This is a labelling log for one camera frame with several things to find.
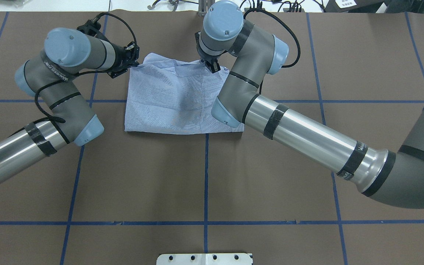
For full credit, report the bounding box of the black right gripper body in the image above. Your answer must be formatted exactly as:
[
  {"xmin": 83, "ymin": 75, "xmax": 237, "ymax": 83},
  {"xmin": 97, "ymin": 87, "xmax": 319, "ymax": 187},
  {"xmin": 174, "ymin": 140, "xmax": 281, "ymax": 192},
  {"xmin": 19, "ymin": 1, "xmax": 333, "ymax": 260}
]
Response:
[{"xmin": 198, "ymin": 52, "xmax": 222, "ymax": 73}]

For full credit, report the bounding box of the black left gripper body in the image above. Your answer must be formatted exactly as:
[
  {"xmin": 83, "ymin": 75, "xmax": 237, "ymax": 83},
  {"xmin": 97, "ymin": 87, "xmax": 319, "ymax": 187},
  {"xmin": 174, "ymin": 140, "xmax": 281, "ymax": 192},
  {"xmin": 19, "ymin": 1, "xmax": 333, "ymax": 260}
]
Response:
[{"xmin": 107, "ymin": 42, "xmax": 139, "ymax": 79}]

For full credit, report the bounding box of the light blue striped shirt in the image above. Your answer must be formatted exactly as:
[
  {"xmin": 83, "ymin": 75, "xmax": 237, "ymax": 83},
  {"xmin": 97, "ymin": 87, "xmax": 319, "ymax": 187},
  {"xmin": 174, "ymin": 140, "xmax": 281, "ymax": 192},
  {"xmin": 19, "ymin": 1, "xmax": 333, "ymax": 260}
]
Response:
[{"xmin": 124, "ymin": 53, "xmax": 244, "ymax": 135}]

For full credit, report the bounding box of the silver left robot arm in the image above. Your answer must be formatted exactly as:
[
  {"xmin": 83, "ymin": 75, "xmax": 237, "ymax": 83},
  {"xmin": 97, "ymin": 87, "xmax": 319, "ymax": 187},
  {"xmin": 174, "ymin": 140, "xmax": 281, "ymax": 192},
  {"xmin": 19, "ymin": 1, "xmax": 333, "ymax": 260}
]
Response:
[{"xmin": 0, "ymin": 27, "xmax": 139, "ymax": 184}]

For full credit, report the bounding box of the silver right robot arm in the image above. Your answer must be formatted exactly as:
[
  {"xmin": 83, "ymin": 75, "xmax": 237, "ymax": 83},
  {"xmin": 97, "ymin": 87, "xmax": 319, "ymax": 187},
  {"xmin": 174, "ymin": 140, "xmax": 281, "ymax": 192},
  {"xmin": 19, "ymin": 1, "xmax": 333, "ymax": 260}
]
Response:
[{"xmin": 195, "ymin": 0, "xmax": 424, "ymax": 209}]

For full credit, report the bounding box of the grey aluminium frame post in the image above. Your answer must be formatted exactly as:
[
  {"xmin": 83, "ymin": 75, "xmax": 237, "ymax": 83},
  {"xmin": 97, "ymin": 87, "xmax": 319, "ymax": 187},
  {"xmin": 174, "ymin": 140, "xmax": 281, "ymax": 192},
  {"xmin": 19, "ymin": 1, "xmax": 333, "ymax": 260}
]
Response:
[{"xmin": 198, "ymin": 0, "xmax": 216, "ymax": 17}]

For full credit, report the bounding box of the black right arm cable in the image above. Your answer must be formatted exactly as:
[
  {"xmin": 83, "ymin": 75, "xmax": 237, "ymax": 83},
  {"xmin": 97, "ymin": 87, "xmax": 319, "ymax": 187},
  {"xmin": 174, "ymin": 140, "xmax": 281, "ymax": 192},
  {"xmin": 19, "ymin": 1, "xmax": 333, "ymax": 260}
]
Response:
[{"xmin": 243, "ymin": 8, "xmax": 301, "ymax": 68}]

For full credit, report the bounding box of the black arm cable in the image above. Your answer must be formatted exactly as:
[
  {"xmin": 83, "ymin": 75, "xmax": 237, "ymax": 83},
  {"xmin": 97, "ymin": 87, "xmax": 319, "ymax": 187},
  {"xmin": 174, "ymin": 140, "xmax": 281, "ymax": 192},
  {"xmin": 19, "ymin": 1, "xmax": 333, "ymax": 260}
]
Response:
[
  {"xmin": 33, "ymin": 12, "xmax": 139, "ymax": 124},
  {"xmin": 243, "ymin": 8, "xmax": 301, "ymax": 68}
]

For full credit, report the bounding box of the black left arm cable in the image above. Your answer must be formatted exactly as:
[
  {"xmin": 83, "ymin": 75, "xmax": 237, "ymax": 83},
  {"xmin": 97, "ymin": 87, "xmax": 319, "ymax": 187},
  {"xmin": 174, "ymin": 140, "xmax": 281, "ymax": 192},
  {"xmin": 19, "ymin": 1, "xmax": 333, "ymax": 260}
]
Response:
[{"xmin": 33, "ymin": 12, "xmax": 139, "ymax": 124}]

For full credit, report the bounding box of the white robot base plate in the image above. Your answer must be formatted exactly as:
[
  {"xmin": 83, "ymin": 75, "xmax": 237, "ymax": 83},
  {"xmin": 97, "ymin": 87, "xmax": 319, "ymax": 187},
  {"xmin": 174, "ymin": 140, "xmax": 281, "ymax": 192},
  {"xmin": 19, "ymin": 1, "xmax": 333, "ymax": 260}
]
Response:
[{"xmin": 156, "ymin": 253, "xmax": 254, "ymax": 265}]

